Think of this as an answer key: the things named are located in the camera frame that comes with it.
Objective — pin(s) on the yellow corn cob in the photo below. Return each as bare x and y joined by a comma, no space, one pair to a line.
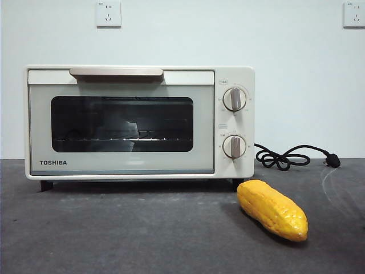
271,205

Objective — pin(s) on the small cream oven knob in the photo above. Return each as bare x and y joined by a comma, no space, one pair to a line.
234,147

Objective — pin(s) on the large cream oven knob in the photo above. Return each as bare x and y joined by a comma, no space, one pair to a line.
234,100

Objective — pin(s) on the black oven foot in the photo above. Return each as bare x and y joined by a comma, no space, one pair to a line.
236,185
46,185

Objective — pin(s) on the cream Toshiba toaster oven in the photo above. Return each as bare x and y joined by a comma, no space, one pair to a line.
248,77

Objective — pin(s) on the white wall socket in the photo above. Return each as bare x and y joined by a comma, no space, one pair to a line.
108,15
355,15

